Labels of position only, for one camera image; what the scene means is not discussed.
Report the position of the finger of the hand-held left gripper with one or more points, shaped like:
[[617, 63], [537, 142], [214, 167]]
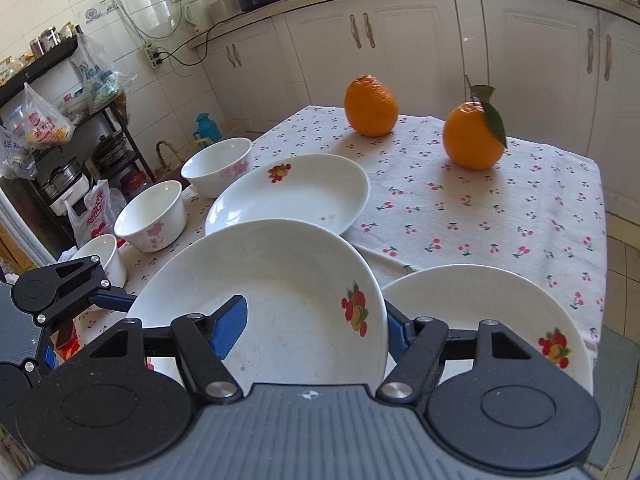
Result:
[[113, 301]]

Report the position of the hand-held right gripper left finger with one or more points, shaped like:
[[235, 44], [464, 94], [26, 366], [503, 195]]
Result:
[[229, 329]]

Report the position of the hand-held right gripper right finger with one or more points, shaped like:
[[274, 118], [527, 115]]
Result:
[[396, 334]]

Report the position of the white plate with fruit print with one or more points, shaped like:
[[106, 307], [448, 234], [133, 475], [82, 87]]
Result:
[[475, 300], [300, 190], [280, 280]]

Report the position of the white bowl with pink flowers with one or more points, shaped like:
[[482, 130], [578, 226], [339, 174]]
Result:
[[220, 175], [113, 265], [150, 230]]

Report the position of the white plastic bag red print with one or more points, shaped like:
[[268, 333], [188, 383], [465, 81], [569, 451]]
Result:
[[97, 215]]

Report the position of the red lidded jar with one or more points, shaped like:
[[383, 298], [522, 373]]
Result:
[[135, 182]]

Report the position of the white electric steamer pot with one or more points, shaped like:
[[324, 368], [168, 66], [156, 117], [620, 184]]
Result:
[[67, 187]]

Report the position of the wicker basket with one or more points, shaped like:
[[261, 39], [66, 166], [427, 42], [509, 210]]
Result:
[[167, 165]]

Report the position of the cherry print tablecloth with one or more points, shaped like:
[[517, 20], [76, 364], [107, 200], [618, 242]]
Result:
[[475, 210]]

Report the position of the steel pot with lid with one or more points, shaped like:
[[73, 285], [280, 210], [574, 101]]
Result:
[[110, 151]]

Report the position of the plastic bag with orange print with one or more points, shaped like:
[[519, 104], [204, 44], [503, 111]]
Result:
[[42, 122]]

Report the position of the blue thermos flask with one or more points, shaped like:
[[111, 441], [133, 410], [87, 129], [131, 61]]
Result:
[[207, 129]]

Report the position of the clear plastic storage box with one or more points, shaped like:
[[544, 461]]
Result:
[[235, 130]]

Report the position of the orange with green leaf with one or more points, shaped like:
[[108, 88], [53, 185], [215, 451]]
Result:
[[472, 137]]

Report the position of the clear plastic bag blue print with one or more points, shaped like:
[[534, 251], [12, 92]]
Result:
[[100, 77]]

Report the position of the white power strip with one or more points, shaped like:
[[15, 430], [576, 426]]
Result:
[[154, 55]]

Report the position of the black shelf rack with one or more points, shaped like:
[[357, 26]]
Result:
[[47, 57]]

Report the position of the glass jar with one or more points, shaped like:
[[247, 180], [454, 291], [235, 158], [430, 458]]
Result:
[[44, 42], [66, 32]]

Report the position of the white kitchen cabinets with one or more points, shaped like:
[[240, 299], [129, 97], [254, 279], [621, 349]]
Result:
[[415, 50]]

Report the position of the white electric kettle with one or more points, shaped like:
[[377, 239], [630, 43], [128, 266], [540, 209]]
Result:
[[196, 14]]

